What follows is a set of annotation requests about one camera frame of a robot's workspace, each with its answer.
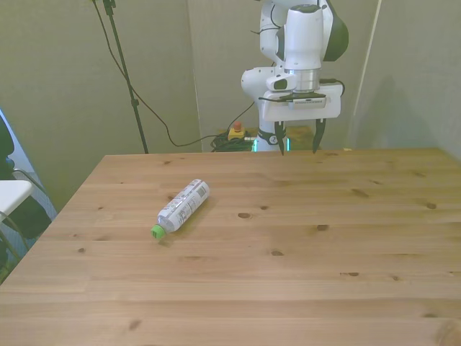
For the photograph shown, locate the thin black tripod pole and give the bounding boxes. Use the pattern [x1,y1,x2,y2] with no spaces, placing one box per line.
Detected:
[102,0,150,154]

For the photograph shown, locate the plastic bottle with green cap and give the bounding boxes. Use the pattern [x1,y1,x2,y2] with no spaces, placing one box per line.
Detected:
[150,179,211,241]

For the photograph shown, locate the white side table top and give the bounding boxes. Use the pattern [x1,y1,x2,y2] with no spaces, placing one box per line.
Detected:
[0,179,33,214]

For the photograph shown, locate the long black tripod cable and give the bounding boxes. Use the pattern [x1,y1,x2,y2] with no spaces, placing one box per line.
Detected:
[88,0,256,148]

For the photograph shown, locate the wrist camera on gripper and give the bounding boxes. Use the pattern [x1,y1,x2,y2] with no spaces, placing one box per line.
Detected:
[287,94,328,110]

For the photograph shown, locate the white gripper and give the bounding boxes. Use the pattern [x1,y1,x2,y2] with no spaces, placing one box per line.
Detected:
[259,83,342,156]

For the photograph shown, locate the yellow emergency stop button box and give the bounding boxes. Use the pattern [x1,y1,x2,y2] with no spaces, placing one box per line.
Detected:
[227,121,246,141]

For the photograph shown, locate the dark coiled cable bundle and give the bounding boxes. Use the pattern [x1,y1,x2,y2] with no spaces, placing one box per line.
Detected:
[210,131,259,153]

